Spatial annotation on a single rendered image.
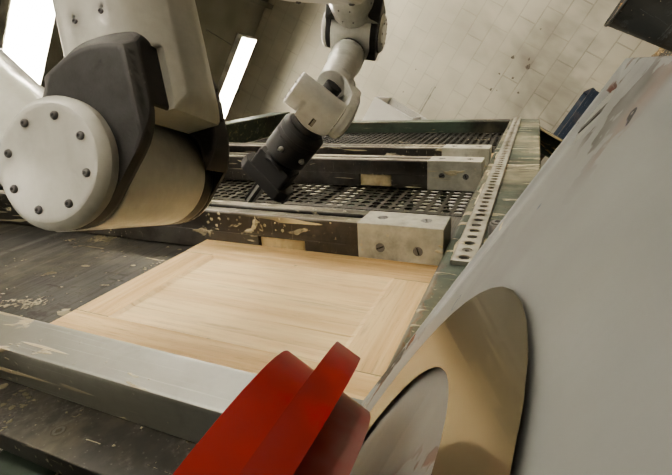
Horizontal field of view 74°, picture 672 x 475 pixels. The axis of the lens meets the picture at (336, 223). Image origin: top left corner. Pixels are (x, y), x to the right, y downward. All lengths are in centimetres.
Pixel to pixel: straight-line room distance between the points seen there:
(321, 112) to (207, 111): 50
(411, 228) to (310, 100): 31
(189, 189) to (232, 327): 22
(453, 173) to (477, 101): 467
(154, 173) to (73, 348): 25
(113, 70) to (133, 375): 26
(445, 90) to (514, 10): 109
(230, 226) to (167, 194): 45
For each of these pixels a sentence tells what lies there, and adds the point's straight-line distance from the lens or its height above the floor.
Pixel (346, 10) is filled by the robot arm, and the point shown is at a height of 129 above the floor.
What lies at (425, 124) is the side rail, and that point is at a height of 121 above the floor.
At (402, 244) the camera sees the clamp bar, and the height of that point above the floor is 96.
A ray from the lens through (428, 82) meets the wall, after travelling 582.
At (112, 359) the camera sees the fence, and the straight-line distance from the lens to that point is 48.
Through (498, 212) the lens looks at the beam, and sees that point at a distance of 78.
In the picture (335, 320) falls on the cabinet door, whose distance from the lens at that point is 52.
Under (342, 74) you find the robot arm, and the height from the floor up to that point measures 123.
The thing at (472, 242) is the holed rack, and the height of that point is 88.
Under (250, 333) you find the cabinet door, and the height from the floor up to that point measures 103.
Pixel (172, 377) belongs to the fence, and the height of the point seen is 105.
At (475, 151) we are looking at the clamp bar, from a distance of 126.
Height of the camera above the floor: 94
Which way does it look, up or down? 10 degrees up
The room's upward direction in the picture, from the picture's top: 56 degrees counter-clockwise
